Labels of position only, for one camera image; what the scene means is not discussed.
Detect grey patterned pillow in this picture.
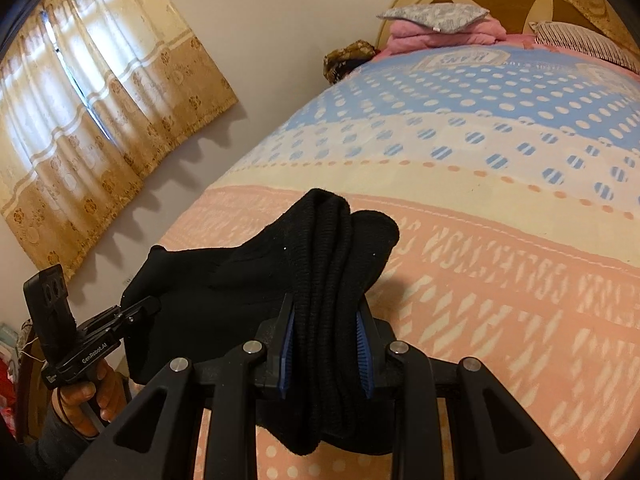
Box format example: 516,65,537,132
376,2,488,28

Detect person's left hand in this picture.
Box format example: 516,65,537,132
50,360,128,438

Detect black pants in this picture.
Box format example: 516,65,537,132
120,187,401,456

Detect pink and blue dotted blanket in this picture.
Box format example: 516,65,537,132
162,42,640,480

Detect beige window curtain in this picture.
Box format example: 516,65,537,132
0,0,238,281

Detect striped pillow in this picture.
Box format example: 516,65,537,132
529,21,640,73

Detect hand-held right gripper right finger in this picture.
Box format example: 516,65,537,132
354,302,568,480

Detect person's left forearm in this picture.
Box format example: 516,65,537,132
0,400,93,480

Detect pink folded blanket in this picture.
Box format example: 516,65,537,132
380,16,508,56

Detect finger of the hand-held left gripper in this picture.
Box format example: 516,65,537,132
119,296,162,328

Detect wooden chair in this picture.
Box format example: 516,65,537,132
15,320,53,443

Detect red cloth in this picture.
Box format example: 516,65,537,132
0,357,21,441

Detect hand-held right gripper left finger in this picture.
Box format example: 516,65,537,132
62,292,296,480

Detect brown furry cloth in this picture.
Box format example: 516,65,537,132
322,40,377,86

